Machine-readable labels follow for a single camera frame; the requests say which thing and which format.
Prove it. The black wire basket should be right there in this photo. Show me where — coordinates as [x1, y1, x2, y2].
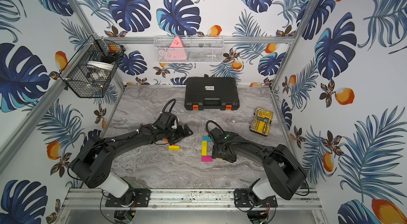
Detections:
[58, 35, 126, 99]

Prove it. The pink triangle object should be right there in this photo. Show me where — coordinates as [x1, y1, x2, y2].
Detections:
[164, 36, 188, 61]

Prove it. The clear mesh wall shelf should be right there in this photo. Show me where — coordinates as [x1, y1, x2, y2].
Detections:
[154, 35, 225, 64]

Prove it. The yellow screwdriver bit set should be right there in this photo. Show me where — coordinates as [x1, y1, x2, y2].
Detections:
[250, 107, 273, 137]

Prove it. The long yellow block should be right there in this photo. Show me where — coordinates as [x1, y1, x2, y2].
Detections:
[201, 141, 208, 156]

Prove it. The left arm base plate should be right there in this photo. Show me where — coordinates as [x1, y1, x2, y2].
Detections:
[105, 188, 151, 208]

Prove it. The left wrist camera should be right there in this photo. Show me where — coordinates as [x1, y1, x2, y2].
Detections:
[155, 112, 179, 130]

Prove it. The small yellow block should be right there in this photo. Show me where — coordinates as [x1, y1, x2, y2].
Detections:
[168, 145, 180, 150]

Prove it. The white coil in basket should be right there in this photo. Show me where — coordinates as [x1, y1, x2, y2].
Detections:
[87, 61, 114, 71]

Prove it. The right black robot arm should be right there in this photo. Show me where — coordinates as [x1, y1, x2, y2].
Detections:
[207, 128, 306, 200]

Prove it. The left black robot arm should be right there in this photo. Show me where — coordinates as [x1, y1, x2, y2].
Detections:
[70, 124, 194, 205]

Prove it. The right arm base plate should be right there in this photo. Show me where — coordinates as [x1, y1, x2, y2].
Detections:
[233, 189, 278, 209]

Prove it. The aluminium front rail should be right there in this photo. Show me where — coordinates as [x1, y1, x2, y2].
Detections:
[62, 189, 322, 211]

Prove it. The magenta block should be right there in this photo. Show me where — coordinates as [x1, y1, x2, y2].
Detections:
[201, 156, 213, 162]

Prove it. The teal block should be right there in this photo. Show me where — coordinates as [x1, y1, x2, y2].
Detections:
[202, 136, 212, 142]

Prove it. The black plastic tool case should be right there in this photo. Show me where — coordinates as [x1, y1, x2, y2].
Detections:
[184, 77, 240, 111]

